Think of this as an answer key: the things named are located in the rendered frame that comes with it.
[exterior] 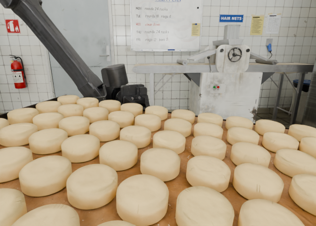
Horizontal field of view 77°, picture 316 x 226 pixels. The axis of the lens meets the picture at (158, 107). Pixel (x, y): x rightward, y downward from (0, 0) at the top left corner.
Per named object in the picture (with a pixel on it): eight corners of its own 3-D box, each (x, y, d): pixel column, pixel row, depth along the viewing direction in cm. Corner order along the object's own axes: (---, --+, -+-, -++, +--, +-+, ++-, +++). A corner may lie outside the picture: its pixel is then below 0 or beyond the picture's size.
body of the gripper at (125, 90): (145, 120, 57) (135, 113, 63) (145, 84, 54) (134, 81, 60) (123, 123, 54) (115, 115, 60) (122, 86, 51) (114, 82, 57)
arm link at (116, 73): (103, 98, 69) (91, 108, 61) (94, 66, 65) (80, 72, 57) (136, 96, 66) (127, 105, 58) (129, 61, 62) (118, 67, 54)
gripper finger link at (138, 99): (160, 127, 50) (144, 116, 58) (161, 99, 48) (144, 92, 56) (135, 132, 47) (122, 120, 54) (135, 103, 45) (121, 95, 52)
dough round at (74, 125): (88, 136, 33) (87, 125, 33) (56, 137, 32) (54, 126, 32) (90, 124, 38) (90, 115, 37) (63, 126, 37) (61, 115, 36)
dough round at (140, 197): (160, 186, 22) (161, 170, 22) (174, 223, 18) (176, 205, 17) (115, 191, 21) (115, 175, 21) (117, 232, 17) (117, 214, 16)
